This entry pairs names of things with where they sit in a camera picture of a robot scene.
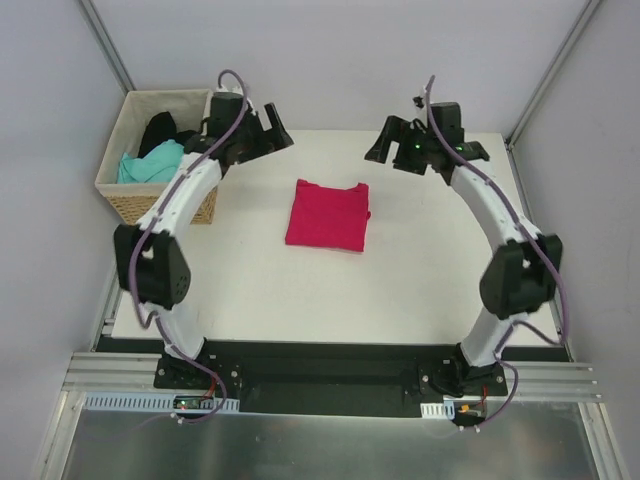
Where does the wicker laundry basket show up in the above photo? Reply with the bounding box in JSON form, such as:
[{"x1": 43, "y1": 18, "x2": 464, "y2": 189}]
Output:
[{"x1": 95, "y1": 89, "x2": 212, "y2": 225}]

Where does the pink t shirt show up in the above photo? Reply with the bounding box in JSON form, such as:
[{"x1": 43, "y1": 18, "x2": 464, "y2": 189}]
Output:
[{"x1": 285, "y1": 179, "x2": 370, "y2": 253}]

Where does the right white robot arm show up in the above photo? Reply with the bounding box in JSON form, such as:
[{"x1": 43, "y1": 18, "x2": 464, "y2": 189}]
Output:
[{"x1": 365, "y1": 102, "x2": 563, "y2": 397}]

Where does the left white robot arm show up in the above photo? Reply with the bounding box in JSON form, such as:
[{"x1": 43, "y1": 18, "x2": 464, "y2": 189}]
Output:
[{"x1": 113, "y1": 89, "x2": 294, "y2": 389}]

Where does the black t shirt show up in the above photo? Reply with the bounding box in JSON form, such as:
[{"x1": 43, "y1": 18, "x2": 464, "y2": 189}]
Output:
[{"x1": 138, "y1": 111, "x2": 199, "y2": 158}]

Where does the teal t shirt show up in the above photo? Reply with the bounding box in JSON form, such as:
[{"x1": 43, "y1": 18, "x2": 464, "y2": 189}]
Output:
[{"x1": 116, "y1": 140, "x2": 184, "y2": 184}]

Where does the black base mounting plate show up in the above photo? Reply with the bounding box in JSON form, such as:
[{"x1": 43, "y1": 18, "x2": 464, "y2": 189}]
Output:
[{"x1": 97, "y1": 338, "x2": 507, "y2": 418}]

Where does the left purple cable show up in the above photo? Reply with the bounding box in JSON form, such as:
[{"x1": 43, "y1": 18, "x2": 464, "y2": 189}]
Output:
[{"x1": 128, "y1": 68, "x2": 250, "y2": 426}]

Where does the right aluminium frame post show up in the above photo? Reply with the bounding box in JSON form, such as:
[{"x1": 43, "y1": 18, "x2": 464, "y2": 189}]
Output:
[{"x1": 505, "y1": 0, "x2": 603, "y2": 152}]

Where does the aluminium frame post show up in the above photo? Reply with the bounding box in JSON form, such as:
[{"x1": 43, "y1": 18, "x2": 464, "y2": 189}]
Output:
[
  {"x1": 505, "y1": 0, "x2": 603, "y2": 152},
  {"x1": 76, "y1": 0, "x2": 136, "y2": 94}
]

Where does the left aluminium frame post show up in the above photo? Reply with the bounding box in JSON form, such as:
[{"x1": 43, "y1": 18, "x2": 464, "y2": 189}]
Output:
[{"x1": 76, "y1": 0, "x2": 136, "y2": 94}]

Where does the right slotted cable duct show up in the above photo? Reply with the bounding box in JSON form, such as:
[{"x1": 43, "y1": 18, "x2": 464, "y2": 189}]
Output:
[{"x1": 420, "y1": 401, "x2": 455, "y2": 421}]

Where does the slotted cable duct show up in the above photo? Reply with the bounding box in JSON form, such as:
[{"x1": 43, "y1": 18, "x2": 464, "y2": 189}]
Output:
[
  {"x1": 420, "y1": 401, "x2": 455, "y2": 421},
  {"x1": 84, "y1": 392, "x2": 240, "y2": 415}
]

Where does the aluminium front rail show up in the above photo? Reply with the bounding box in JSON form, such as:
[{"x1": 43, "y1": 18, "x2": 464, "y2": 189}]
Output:
[{"x1": 63, "y1": 352, "x2": 605, "y2": 403}]

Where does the left slotted cable duct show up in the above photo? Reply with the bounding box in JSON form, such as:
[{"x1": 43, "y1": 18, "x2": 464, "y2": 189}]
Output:
[{"x1": 84, "y1": 392, "x2": 240, "y2": 415}]

